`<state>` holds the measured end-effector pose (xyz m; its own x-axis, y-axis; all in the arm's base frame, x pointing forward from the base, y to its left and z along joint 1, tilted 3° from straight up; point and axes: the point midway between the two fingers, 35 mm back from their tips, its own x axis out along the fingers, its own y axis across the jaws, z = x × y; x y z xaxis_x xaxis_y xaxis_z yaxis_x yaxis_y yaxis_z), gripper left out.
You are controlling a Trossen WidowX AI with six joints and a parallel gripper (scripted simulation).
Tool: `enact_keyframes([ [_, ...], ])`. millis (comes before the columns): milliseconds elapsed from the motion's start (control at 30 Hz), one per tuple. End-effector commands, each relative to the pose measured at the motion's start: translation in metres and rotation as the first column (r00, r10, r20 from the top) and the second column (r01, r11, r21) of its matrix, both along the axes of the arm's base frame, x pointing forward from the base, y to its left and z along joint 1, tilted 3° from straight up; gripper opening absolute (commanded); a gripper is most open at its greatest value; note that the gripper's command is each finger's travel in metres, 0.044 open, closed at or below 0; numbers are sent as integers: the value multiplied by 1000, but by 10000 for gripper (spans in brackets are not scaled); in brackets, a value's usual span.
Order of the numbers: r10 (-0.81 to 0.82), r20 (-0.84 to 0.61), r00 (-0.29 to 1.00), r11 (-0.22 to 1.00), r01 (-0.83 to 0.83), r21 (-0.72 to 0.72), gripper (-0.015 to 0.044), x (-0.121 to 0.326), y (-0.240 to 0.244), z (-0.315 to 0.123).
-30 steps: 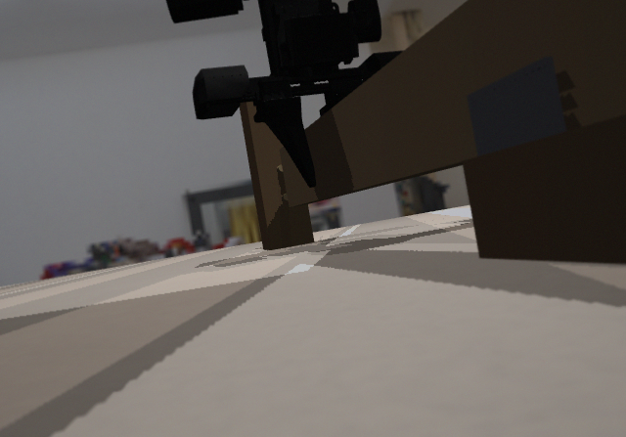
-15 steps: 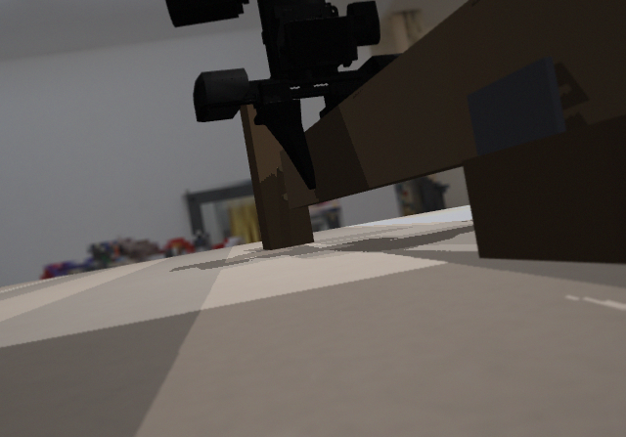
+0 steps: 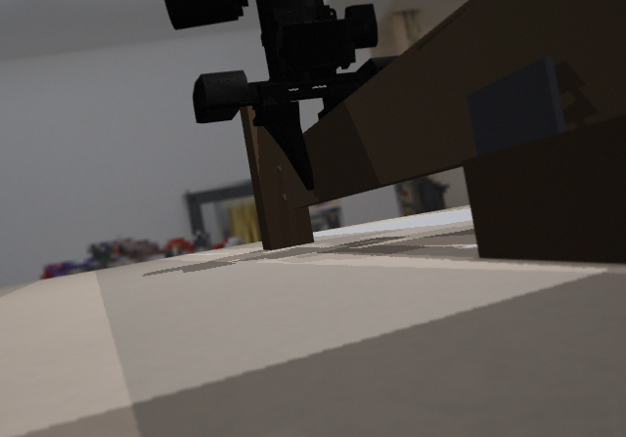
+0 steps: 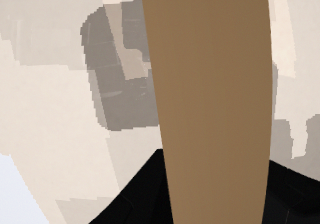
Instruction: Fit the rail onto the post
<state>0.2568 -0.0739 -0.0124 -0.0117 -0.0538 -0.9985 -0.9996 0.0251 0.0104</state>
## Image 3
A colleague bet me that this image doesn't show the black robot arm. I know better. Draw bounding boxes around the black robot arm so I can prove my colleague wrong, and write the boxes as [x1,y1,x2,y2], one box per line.
[165,0,379,76]

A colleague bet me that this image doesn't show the dark brown wooden rail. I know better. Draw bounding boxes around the dark brown wooden rail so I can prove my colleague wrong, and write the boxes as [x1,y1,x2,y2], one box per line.
[279,0,626,210]

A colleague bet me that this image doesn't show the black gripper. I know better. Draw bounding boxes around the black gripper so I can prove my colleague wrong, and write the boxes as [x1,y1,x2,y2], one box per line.
[193,0,400,191]

